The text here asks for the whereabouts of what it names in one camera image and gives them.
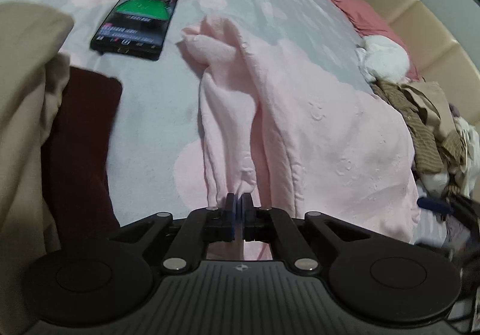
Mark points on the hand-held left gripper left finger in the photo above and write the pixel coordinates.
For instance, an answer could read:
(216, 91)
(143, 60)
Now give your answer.
(229, 215)

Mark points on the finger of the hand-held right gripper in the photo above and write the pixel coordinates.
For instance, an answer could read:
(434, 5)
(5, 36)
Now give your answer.
(435, 204)

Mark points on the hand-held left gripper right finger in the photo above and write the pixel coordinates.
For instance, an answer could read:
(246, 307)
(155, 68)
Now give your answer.
(247, 215)

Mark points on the pink embroidered dress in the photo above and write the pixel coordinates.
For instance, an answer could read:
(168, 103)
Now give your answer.
(318, 132)

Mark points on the pile of mixed clothes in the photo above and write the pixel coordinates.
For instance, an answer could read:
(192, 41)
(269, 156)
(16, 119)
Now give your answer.
(431, 27)

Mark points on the purple fluffy cloth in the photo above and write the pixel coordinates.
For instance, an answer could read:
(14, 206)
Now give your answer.
(455, 110)

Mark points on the beige shirt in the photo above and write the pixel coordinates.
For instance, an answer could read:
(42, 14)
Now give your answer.
(431, 102)

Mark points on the white muslin cloth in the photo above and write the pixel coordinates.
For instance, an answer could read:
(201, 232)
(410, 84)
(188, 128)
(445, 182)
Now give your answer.
(386, 57)

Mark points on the folded dark red garment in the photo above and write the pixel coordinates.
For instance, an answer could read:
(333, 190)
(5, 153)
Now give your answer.
(82, 132)

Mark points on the pink pillow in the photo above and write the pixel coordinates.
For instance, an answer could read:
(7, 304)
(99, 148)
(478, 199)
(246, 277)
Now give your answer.
(360, 16)

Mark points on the black smartphone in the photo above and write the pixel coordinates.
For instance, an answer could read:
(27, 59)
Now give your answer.
(138, 16)

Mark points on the folded beige garment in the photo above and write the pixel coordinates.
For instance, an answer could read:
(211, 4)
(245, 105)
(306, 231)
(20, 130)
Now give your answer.
(22, 95)

